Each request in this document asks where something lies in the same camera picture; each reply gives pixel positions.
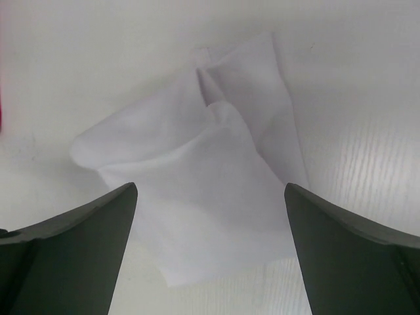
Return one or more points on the white t shirt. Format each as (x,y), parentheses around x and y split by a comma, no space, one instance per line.
(211,155)

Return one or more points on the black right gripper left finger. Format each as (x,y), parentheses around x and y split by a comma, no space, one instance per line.
(68,264)

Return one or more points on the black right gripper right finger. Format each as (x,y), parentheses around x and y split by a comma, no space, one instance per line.
(350,264)

